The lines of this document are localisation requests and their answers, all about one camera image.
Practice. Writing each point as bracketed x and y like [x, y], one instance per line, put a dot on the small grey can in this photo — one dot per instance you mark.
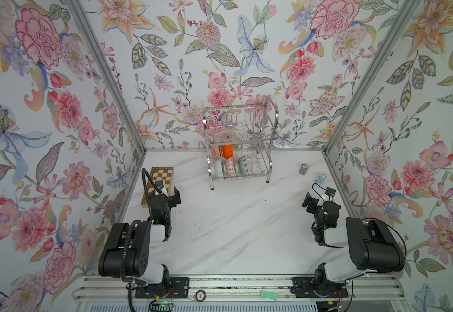
[303, 169]

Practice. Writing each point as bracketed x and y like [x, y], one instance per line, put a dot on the small blue can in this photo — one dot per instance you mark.
[320, 179]

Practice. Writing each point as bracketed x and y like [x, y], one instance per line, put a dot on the black white patterned bowl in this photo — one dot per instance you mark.
[216, 153]

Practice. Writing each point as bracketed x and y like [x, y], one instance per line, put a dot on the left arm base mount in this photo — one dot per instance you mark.
[177, 288]

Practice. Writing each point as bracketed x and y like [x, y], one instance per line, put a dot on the pale green ceramic bowl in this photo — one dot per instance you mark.
[218, 169]

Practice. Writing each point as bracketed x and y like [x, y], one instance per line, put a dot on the blue geometric patterned bowl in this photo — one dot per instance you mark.
[230, 168]

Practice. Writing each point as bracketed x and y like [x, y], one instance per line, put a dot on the round black ring knob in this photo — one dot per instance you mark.
[200, 295]

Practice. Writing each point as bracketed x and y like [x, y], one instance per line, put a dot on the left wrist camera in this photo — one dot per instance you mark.
[163, 188]

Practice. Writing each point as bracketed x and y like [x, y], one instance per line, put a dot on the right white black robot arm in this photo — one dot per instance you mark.
[368, 246]

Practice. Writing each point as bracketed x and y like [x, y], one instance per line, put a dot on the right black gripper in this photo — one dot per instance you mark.
[313, 203]

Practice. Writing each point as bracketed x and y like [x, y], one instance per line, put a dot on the wooden chessboard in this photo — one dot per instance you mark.
[163, 178]

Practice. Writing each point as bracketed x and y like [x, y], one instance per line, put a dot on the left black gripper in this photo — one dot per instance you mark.
[172, 200]

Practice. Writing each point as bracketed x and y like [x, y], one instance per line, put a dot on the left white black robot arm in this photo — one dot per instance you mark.
[126, 254]

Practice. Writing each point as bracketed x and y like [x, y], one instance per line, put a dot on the dark floral ceramic bowl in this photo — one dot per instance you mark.
[243, 166]

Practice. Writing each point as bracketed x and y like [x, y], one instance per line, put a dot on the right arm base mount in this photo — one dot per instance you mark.
[309, 287]

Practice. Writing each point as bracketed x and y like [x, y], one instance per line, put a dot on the chrome two-tier dish rack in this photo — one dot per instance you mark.
[251, 128]

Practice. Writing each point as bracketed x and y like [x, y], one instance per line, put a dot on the orange plastic bowl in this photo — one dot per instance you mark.
[227, 151]

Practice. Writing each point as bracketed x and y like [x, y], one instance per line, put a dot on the aluminium front rail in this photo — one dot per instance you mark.
[247, 287]

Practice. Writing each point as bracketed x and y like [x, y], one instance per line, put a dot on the green connector block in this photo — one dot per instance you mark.
[268, 295]

